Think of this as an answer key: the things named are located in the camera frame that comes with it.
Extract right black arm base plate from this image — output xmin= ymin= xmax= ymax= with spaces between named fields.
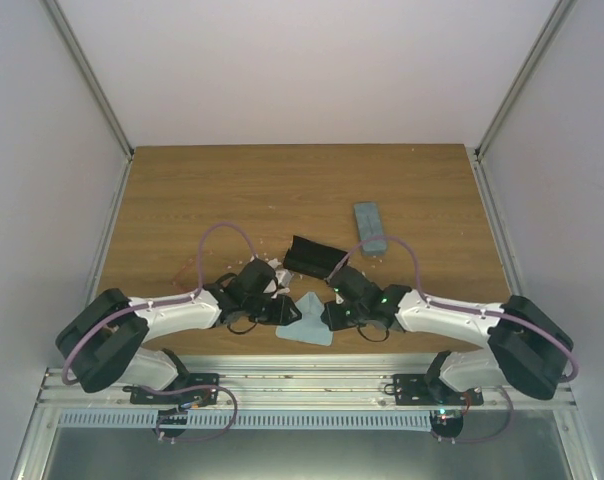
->
xmin=382 ymin=374 xmax=484 ymax=407

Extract open black glasses case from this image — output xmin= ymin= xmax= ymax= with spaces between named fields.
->
xmin=283 ymin=235 xmax=347 ymax=280

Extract aluminium frame post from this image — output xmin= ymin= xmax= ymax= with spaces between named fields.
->
xmin=44 ymin=0 xmax=135 ymax=160
xmin=474 ymin=0 xmax=576 ymax=162

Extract left aluminium frame post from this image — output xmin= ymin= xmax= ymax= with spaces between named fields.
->
xmin=44 ymin=0 xmax=135 ymax=160

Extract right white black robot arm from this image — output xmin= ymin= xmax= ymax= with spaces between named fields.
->
xmin=321 ymin=266 xmax=573 ymax=405

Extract aluminium mounting rail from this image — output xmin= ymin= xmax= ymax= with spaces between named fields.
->
xmin=36 ymin=354 xmax=577 ymax=411

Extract right aluminium frame post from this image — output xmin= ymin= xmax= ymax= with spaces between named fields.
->
xmin=474 ymin=0 xmax=576 ymax=162

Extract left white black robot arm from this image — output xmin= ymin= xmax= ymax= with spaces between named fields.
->
xmin=55 ymin=258 xmax=302 ymax=404

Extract grey slotted cable duct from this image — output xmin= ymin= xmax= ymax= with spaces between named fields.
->
xmin=58 ymin=409 xmax=431 ymax=432

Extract green glasses case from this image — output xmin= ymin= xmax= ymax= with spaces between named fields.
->
xmin=353 ymin=202 xmax=388 ymax=257

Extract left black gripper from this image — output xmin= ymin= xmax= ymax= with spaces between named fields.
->
xmin=244 ymin=294 xmax=302 ymax=326

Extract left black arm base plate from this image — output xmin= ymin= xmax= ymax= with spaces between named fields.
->
xmin=122 ymin=373 xmax=220 ymax=406

